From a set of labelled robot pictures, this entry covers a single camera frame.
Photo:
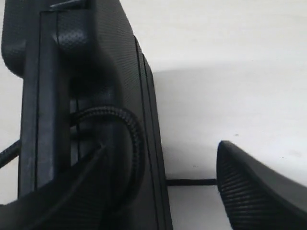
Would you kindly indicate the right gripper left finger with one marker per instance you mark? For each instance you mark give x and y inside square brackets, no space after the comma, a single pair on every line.
[76,200]

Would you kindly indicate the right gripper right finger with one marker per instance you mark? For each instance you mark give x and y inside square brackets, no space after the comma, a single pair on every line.
[256,197]

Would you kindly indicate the black plastic carrying case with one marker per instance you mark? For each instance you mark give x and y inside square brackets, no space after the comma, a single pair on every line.
[86,85]

